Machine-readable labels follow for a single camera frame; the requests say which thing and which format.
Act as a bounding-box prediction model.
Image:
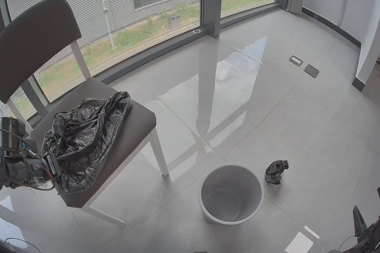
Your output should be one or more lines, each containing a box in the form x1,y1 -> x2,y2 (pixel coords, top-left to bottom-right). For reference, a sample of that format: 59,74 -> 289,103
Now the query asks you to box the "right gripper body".
356,218 -> 380,246

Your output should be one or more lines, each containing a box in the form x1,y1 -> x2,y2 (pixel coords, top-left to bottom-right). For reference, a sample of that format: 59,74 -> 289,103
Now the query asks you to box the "black cable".
0,238 -> 43,253
338,235 -> 357,253

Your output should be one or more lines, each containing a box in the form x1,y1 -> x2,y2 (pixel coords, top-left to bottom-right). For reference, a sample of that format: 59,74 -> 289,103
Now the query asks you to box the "white trash bin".
198,163 -> 265,225

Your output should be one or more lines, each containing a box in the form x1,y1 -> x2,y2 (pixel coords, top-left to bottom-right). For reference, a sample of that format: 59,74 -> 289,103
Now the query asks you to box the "grey chair with white legs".
0,0 -> 170,227

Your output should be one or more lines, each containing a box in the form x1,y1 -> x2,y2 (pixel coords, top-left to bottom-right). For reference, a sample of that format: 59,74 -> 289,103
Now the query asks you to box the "black plastic bag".
42,91 -> 133,195

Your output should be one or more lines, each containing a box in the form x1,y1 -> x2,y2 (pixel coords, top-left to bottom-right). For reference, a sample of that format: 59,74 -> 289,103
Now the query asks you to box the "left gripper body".
42,153 -> 62,182

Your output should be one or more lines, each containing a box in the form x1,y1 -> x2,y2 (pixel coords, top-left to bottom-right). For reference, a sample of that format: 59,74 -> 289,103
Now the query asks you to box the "black plastic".
264,159 -> 289,185

